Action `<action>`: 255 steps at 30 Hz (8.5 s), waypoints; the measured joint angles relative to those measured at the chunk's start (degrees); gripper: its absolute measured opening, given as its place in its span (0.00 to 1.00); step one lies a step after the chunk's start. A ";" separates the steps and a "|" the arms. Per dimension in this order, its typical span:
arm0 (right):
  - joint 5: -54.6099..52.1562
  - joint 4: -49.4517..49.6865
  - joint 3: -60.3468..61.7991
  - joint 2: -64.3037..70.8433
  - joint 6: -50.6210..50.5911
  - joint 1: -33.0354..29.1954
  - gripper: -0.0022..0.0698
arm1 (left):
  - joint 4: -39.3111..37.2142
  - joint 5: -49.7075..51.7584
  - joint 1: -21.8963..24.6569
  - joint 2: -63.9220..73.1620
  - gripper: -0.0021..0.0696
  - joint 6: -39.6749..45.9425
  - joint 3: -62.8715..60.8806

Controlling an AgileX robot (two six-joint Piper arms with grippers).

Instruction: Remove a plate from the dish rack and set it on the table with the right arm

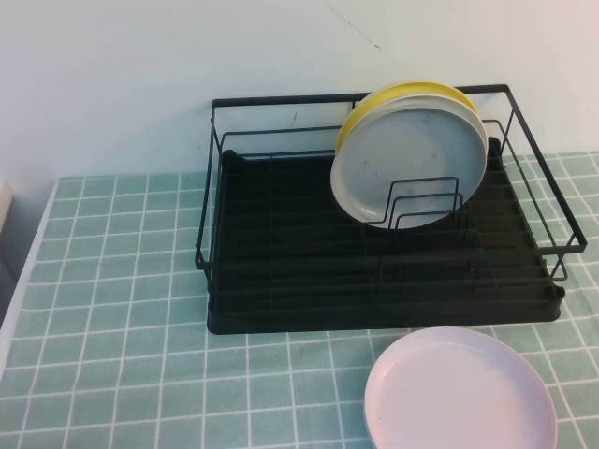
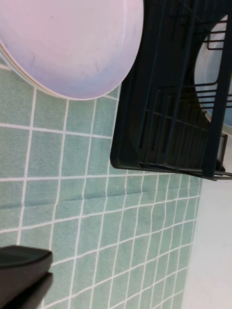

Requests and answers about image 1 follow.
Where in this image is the grey blue plate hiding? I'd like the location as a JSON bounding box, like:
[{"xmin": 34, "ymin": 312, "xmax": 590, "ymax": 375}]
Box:
[{"xmin": 332, "ymin": 106, "xmax": 488, "ymax": 231}]

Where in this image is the yellow plate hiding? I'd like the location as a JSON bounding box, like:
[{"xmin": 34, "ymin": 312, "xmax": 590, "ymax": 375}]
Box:
[{"xmin": 335, "ymin": 80, "xmax": 481, "ymax": 156}]

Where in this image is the black plastic drip tray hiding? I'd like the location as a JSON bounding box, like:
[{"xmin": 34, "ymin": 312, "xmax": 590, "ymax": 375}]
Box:
[{"xmin": 205, "ymin": 135, "xmax": 568, "ymax": 336}]

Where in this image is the pink plate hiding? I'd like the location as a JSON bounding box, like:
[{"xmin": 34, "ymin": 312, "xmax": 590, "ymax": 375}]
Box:
[{"xmin": 363, "ymin": 326, "xmax": 560, "ymax": 449}]

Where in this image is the cream white plate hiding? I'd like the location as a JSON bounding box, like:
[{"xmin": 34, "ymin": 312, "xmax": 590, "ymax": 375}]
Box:
[{"xmin": 329, "ymin": 93, "xmax": 489, "ymax": 223}]

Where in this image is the green checked tablecloth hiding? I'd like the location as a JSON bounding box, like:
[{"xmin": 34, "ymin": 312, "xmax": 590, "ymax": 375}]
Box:
[{"xmin": 0, "ymin": 151, "xmax": 599, "ymax": 449}]

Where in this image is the black wire dish rack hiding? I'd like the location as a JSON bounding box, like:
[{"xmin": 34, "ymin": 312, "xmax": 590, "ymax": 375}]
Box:
[{"xmin": 194, "ymin": 83, "xmax": 589, "ymax": 295}]

